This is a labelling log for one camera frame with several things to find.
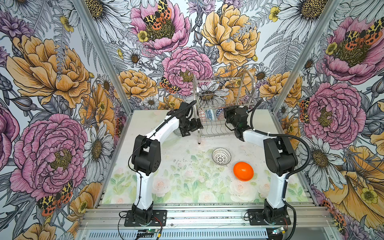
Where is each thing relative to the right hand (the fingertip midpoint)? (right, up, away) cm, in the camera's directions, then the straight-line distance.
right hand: (222, 107), depth 96 cm
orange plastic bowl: (+10, -37, -9) cm, 40 cm away
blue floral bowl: (-7, -4, +7) cm, 11 cm away
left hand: (-16, -16, -3) cm, 23 cm away
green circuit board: (+22, -60, -25) cm, 69 cm away
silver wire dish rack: (-4, +12, +20) cm, 23 cm away
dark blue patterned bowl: (-13, -5, +6) cm, 15 cm away
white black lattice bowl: (-1, -30, -2) cm, 30 cm away
